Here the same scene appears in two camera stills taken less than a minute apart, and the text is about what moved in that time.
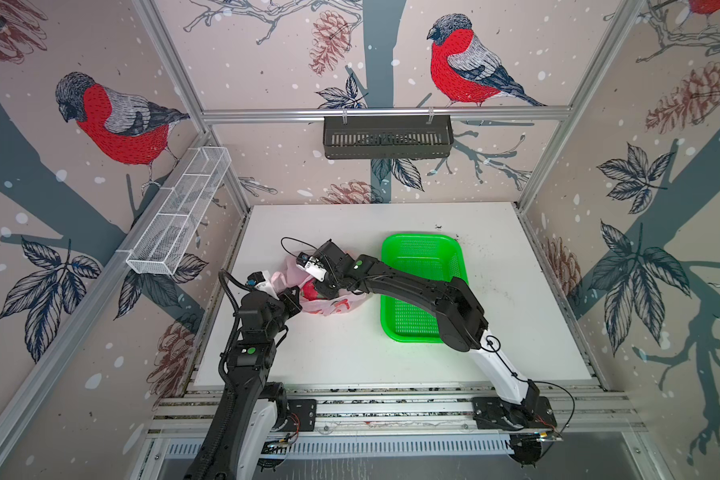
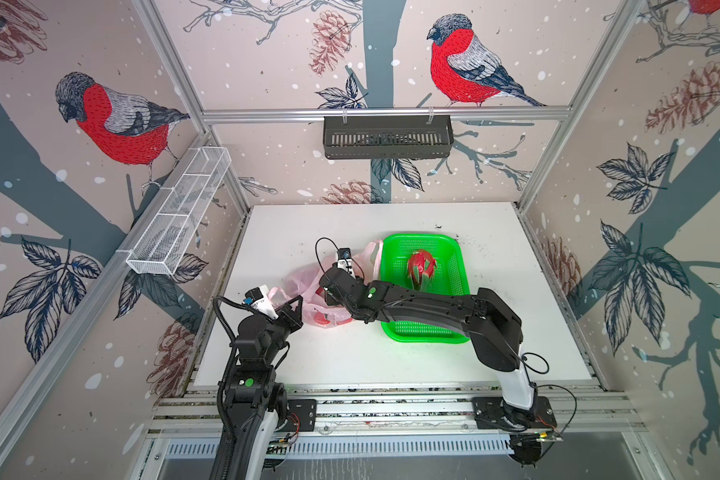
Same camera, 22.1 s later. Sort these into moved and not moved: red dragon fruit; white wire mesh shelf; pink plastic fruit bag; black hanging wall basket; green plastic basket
Moved: pink plastic fruit bag; red dragon fruit
Not moved: black hanging wall basket; green plastic basket; white wire mesh shelf
